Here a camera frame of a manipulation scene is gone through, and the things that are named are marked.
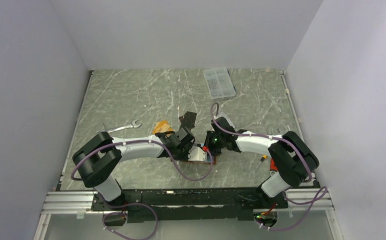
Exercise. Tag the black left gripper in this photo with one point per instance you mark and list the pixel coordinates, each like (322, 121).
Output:
(185, 157)

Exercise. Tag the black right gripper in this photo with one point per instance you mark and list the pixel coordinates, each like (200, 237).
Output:
(210, 134)

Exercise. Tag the brown leather card holder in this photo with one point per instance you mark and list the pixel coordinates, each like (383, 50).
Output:
(209, 160)

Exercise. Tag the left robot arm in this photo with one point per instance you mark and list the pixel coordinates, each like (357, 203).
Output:
(96, 160)

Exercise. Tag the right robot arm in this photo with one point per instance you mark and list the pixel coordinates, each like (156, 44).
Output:
(292, 157)

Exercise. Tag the gold card stack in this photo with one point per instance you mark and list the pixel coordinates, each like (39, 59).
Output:
(161, 127)

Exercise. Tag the black card stack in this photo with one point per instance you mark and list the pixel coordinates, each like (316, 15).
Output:
(188, 120)

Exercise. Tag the silver open-end wrench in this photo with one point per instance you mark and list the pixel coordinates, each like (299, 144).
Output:
(134, 124)

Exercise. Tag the clear plastic screw box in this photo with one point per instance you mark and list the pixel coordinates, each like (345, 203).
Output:
(219, 83)

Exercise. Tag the orange handled tool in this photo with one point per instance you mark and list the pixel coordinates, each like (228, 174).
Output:
(273, 169)

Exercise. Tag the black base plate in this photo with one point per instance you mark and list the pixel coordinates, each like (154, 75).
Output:
(142, 205)

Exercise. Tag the aluminium frame rail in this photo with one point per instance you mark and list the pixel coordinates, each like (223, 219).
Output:
(80, 203)

